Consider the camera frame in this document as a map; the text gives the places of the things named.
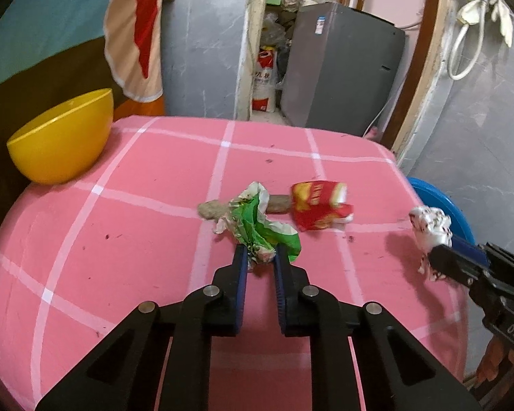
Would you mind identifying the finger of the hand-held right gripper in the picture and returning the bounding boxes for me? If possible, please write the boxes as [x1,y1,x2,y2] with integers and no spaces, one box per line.
[428,244,482,290]
[452,240,505,269]

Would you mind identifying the red snack packet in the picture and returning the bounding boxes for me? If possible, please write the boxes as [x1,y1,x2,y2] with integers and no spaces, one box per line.
[291,180,354,232]

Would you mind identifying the brown peel piece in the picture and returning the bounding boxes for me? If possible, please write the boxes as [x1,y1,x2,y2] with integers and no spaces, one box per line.
[197,199,232,220]
[268,195,292,215]

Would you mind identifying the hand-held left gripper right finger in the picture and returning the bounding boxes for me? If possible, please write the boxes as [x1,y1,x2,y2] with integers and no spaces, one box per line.
[273,243,482,411]

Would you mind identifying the yellow bowl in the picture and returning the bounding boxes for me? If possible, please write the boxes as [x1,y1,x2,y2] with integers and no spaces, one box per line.
[6,88,114,186]

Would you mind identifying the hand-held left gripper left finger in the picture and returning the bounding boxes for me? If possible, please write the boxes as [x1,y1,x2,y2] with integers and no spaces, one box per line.
[34,244,250,411]

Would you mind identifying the blue brown striped towel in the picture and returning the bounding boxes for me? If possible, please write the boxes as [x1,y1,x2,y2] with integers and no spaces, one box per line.
[0,0,166,266]

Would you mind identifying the cream rubber gloves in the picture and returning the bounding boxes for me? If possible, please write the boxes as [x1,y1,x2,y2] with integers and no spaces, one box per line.
[487,0,514,48]

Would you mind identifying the person's right hand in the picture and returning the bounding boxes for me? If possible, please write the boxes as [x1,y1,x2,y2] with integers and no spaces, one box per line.
[475,338,514,390]

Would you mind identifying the heap of plastic bags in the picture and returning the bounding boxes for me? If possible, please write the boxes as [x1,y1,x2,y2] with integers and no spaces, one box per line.
[263,11,293,49]

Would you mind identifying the wooden door frame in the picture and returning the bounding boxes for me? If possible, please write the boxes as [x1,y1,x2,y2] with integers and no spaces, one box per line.
[235,0,455,167]

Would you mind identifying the white hose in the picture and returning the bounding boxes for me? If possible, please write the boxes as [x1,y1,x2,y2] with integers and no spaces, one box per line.
[448,0,492,81]

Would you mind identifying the red cream cloth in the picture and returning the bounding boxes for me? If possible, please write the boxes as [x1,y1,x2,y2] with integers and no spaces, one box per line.
[103,0,163,103]

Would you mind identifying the green white wrapper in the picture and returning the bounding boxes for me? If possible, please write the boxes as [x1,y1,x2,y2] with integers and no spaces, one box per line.
[214,182,303,272]

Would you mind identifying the blue bucket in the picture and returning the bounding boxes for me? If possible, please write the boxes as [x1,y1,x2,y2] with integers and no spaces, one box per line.
[407,177,475,249]

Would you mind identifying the white red rice bag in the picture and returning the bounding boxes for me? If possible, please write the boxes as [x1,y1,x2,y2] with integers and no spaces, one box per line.
[252,45,279,113]

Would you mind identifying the white patterned wrapper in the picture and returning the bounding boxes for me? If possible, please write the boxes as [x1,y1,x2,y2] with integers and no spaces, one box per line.
[409,205,455,282]

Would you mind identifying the grey washing machine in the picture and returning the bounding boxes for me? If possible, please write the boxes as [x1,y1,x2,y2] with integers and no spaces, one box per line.
[280,2,405,138]

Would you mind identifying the pink checked tablecloth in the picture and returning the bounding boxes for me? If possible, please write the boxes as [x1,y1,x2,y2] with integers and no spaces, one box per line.
[0,115,474,411]

